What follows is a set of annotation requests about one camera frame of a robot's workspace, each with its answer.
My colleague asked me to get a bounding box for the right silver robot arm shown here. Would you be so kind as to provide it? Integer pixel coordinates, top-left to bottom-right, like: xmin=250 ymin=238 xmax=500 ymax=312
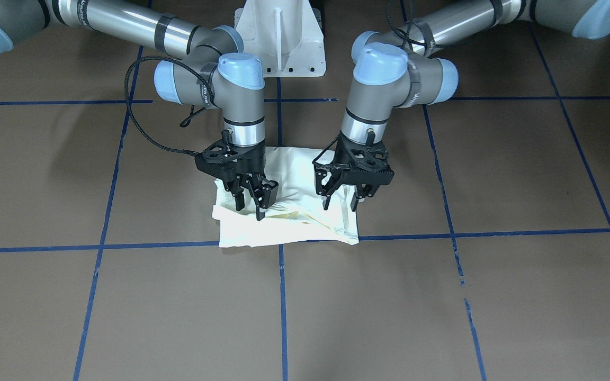
xmin=0 ymin=1 xmax=279 ymax=220

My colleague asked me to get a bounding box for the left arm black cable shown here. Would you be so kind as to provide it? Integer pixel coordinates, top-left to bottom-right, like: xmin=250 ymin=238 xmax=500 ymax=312
xmin=386 ymin=0 xmax=427 ymax=56

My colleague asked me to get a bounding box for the white support column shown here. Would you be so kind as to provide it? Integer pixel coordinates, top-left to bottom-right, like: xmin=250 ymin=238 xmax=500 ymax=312
xmin=234 ymin=1 xmax=327 ymax=78

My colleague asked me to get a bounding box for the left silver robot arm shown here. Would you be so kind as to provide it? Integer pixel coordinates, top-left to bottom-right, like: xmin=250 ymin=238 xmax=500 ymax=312
xmin=313 ymin=1 xmax=610 ymax=211

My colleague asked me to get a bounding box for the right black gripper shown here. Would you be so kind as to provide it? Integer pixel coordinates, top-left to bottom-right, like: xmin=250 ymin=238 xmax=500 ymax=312
xmin=194 ymin=132 xmax=279 ymax=221

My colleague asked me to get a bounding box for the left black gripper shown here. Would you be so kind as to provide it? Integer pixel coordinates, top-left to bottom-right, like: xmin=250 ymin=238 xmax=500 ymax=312
xmin=313 ymin=132 xmax=394 ymax=212

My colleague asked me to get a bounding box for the cream long-sleeve cat shirt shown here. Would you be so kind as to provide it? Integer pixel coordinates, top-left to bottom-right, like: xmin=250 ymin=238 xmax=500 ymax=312
xmin=211 ymin=147 xmax=358 ymax=248

